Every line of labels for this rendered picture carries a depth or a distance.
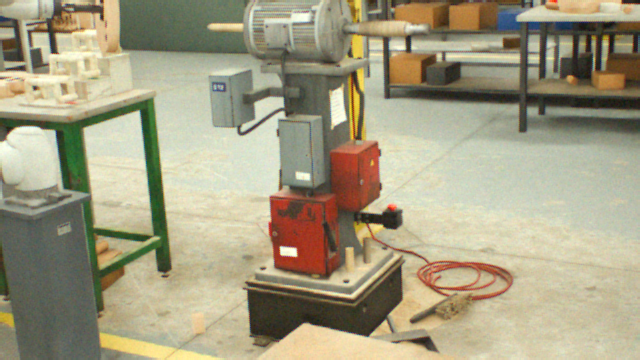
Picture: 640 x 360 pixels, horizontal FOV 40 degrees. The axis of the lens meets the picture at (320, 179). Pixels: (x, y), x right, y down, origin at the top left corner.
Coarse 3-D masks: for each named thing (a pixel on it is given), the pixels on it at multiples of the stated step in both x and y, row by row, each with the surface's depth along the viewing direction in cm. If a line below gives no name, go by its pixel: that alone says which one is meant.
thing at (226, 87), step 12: (228, 72) 329; (240, 72) 329; (216, 84) 326; (228, 84) 323; (240, 84) 329; (252, 84) 336; (216, 96) 327; (228, 96) 325; (240, 96) 330; (216, 108) 329; (228, 108) 326; (240, 108) 330; (252, 108) 338; (216, 120) 330; (228, 120) 328; (240, 120) 331; (264, 120) 338; (240, 132) 340
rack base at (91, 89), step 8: (80, 80) 390; (88, 80) 389; (96, 80) 392; (104, 80) 396; (48, 88) 398; (64, 88) 393; (80, 88) 388; (88, 88) 388; (96, 88) 392; (104, 88) 397; (48, 96) 399; (80, 96) 390; (88, 96) 388; (96, 96) 393; (104, 96) 397
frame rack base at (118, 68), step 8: (112, 56) 401; (120, 56) 404; (128, 56) 409; (72, 64) 408; (88, 64) 404; (104, 64) 399; (112, 64) 400; (120, 64) 405; (128, 64) 409; (72, 72) 410; (104, 72) 400; (112, 72) 400; (120, 72) 405; (128, 72) 410; (112, 80) 401; (120, 80) 406; (128, 80) 410; (112, 88) 401; (120, 88) 406; (128, 88) 411
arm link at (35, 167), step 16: (32, 128) 322; (0, 144) 318; (16, 144) 315; (32, 144) 316; (48, 144) 321; (0, 160) 315; (16, 160) 315; (32, 160) 316; (48, 160) 320; (16, 176) 317; (32, 176) 318; (48, 176) 321
